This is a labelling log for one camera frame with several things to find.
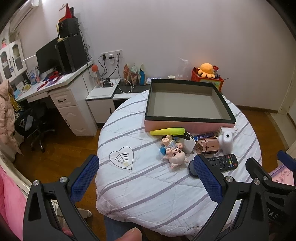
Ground white plug night light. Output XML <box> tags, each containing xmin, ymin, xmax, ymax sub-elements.
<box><xmin>218</xmin><ymin>131</ymin><xmax>233</xmax><ymax>155</ymax></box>

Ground blue gold foil box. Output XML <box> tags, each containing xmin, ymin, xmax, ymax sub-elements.
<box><xmin>192</xmin><ymin>132</ymin><xmax>219</xmax><ymax>142</ymax></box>

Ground black TV remote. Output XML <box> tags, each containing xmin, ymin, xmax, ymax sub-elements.
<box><xmin>206</xmin><ymin>154</ymin><xmax>238</xmax><ymax>172</ymax></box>

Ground white desk with drawers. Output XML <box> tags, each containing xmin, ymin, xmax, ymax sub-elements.
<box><xmin>16</xmin><ymin>61</ymin><xmax>97</xmax><ymax>137</ymax></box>

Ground pink bedding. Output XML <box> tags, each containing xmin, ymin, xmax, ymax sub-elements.
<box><xmin>1</xmin><ymin>168</ymin><xmax>26</xmax><ymax>240</ymax></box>

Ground pink padded jacket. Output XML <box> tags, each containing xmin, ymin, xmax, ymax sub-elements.
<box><xmin>1</xmin><ymin>80</ymin><xmax>22</xmax><ymax>154</ymax></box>

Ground pink pig doll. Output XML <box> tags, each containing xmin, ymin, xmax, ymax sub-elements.
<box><xmin>163</xmin><ymin>142</ymin><xmax>189</xmax><ymax>169</ymax></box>

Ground yellow highlighter marker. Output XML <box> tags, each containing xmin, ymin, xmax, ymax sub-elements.
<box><xmin>149</xmin><ymin>128</ymin><xmax>185</xmax><ymax>136</ymax></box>

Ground black speaker box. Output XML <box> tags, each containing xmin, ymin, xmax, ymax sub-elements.
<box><xmin>57</xmin><ymin>18</ymin><xmax>79</xmax><ymax>38</ymax></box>

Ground snack bags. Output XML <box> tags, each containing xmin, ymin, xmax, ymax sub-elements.
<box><xmin>123</xmin><ymin>64</ymin><xmax>146</xmax><ymax>86</ymax></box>

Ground red toy crate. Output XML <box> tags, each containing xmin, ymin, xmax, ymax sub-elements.
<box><xmin>191</xmin><ymin>67</ymin><xmax>224</xmax><ymax>92</ymax></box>

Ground wall power strip outlet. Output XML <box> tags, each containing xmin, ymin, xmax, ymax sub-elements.
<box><xmin>101</xmin><ymin>50</ymin><xmax>123</xmax><ymax>65</ymax></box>

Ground person left hand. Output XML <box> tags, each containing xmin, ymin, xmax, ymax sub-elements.
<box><xmin>116</xmin><ymin>227</ymin><xmax>142</xmax><ymax>241</ymax></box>

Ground black computer tower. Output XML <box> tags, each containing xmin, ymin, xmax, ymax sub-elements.
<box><xmin>57</xmin><ymin>35</ymin><xmax>87</xmax><ymax>73</ymax></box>

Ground white glass cabinet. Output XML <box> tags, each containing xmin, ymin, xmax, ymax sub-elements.
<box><xmin>1</xmin><ymin>40</ymin><xmax>27</xmax><ymax>82</ymax></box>

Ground black computer monitor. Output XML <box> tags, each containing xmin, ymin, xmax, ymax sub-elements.
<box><xmin>36</xmin><ymin>37</ymin><xmax>62</xmax><ymax>74</ymax></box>

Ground white square power adapter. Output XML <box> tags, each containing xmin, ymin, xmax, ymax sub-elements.
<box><xmin>219</xmin><ymin>127</ymin><xmax>237</xmax><ymax>136</ymax></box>

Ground black round disc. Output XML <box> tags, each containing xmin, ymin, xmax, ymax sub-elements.
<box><xmin>188</xmin><ymin>160</ymin><xmax>199</xmax><ymax>178</ymax></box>

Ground orange capped bottle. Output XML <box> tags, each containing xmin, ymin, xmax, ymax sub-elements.
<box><xmin>91</xmin><ymin>65</ymin><xmax>102</xmax><ymax>87</ymax></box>

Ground clear plastic bag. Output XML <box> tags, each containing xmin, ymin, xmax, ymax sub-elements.
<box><xmin>175</xmin><ymin>57</ymin><xmax>193</xmax><ymax>80</ymax></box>

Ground black office chair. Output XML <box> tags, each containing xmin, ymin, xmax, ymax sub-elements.
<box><xmin>15</xmin><ymin>107</ymin><xmax>56</xmax><ymax>153</ymax></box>

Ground white USB charger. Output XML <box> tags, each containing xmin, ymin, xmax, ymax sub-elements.
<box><xmin>180</xmin><ymin>138</ymin><xmax>196</xmax><ymax>155</ymax></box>

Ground orange octopus plush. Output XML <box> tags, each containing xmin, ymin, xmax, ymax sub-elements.
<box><xmin>198</xmin><ymin>63</ymin><xmax>215</xmax><ymax>78</ymax></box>

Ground blue rectangular case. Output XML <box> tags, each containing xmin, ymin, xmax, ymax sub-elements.
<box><xmin>159</xmin><ymin>135</ymin><xmax>178</xmax><ymax>155</ymax></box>

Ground white low cabinet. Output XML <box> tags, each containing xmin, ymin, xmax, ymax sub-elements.
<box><xmin>86</xmin><ymin>79</ymin><xmax>150</xmax><ymax>124</ymax></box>

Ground wall air conditioner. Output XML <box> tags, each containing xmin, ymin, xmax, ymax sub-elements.
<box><xmin>9</xmin><ymin>0</ymin><xmax>40</xmax><ymax>33</ymax></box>

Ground pink black-rimmed storage box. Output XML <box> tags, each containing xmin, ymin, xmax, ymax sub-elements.
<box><xmin>144</xmin><ymin>79</ymin><xmax>236</xmax><ymax>134</ymax></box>

